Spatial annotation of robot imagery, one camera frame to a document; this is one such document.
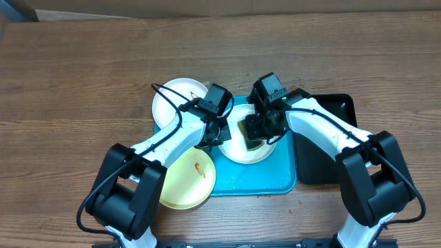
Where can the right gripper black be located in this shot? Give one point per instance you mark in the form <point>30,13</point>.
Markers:
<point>255,127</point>

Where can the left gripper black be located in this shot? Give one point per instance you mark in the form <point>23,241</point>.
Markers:
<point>226,134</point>

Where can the white plate with sauce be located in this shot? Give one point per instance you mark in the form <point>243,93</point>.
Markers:
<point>238,148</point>

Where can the yellow plate with sauce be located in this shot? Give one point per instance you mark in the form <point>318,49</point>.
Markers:
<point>189,181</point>

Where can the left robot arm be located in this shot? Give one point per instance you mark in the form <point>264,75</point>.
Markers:
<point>125,194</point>

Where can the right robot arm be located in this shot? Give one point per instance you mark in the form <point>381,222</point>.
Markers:
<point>375,183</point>

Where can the teal plastic tray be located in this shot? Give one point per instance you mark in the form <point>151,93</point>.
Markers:
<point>275,174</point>

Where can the black plastic tray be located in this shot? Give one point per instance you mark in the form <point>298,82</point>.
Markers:
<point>314,166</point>

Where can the white plate upper left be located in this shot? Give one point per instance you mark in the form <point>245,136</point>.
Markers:
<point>162,111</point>

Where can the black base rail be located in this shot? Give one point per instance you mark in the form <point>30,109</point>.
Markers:
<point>306,243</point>

